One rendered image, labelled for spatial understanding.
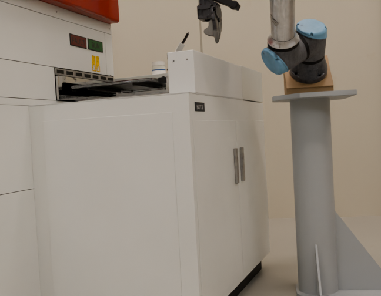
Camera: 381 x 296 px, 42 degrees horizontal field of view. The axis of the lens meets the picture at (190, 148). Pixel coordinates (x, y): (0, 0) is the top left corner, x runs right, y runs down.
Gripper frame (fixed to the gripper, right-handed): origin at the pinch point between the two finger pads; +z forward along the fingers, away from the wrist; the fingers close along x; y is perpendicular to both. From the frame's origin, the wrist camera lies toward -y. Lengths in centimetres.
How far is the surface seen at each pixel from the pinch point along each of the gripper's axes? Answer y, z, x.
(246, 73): -5.3, 11.7, -22.5
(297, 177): -27, 57, -10
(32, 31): 59, -4, 40
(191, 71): -2.9, 16.8, 40.4
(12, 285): 59, 85, 59
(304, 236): -29, 81, -9
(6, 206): 59, 58, 59
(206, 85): -4.0, 20.6, 30.1
